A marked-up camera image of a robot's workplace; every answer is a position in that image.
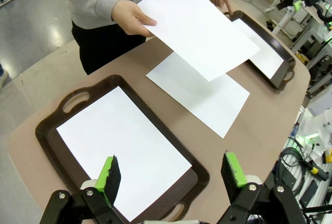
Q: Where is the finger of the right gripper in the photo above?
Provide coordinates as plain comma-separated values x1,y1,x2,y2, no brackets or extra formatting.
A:
276,0,303,11

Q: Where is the brown plastic serving tray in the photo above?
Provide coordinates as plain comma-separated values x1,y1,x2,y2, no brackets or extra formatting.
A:
35,74,210,222
223,10,296,91

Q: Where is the person's right forearm grey sleeve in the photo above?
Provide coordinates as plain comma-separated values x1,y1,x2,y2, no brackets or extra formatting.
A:
64,0,125,24

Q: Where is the person in grey hoodie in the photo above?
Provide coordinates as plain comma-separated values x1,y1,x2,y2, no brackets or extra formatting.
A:
43,0,221,76

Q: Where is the black coiled cable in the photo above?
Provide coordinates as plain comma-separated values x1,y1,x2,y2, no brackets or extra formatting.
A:
276,137,312,183

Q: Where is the person's right hand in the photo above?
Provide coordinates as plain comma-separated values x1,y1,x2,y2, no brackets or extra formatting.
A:
110,0,158,38

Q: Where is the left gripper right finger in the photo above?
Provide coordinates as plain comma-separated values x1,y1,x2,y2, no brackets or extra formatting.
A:
220,150,307,224

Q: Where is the white A4 paper sheet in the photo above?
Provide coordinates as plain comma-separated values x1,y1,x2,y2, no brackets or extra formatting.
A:
136,0,261,82
230,18,285,80
145,51,251,139
56,86,192,222

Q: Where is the black cable hose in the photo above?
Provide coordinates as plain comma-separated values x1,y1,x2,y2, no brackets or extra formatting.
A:
314,3,332,25

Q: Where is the aluminium profile frame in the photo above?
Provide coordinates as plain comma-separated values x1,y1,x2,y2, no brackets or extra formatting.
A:
290,8,332,97

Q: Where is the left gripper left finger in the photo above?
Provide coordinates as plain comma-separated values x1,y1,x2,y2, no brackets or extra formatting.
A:
38,155,125,224

